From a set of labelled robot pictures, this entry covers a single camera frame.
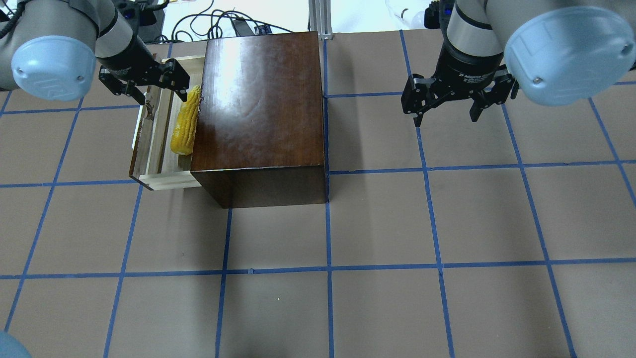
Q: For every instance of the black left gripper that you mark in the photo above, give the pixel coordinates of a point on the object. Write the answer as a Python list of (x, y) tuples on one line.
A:
[(122, 60)]

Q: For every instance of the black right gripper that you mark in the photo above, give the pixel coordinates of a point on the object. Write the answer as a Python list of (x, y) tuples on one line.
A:
[(464, 69)]

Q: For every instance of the yellow corn cob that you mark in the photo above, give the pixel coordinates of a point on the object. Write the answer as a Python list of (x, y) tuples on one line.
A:
[(183, 134)]

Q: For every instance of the light wood drawer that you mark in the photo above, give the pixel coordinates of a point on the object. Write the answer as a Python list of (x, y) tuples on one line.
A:
[(153, 164)]

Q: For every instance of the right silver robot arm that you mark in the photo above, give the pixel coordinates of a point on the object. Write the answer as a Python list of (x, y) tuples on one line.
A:
[(555, 51)]

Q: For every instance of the dark wooden drawer cabinet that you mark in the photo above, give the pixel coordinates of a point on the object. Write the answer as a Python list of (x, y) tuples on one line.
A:
[(260, 131)]

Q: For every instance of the aluminium frame post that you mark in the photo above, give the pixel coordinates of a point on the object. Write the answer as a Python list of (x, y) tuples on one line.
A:
[(320, 18)]

